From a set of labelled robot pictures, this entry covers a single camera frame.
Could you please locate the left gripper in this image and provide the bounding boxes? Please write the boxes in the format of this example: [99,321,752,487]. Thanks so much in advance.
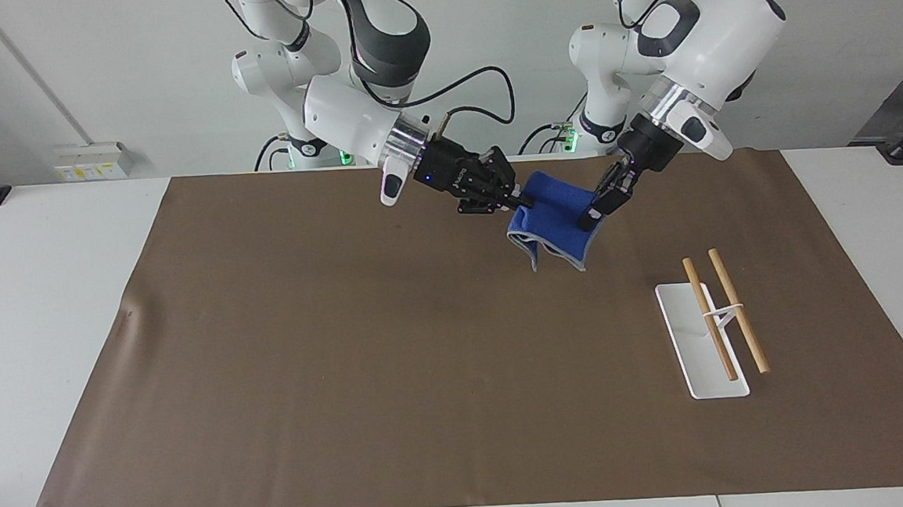
[612,112,685,186]

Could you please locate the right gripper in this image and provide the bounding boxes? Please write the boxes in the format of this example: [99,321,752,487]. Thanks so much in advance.
[411,133,537,221]

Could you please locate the blue towel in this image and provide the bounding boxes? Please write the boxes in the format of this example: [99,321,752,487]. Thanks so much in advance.
[502,167,613,278]

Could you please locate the wooden rod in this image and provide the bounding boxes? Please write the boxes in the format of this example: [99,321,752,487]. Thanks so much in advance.
[682,254,741,386]
[707,245,772,379]

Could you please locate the white rack base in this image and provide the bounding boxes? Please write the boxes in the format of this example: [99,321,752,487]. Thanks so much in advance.
[654,278,752,404]

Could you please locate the white wall socket box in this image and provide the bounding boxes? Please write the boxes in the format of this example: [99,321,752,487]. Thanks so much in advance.
[51,139,135,184]

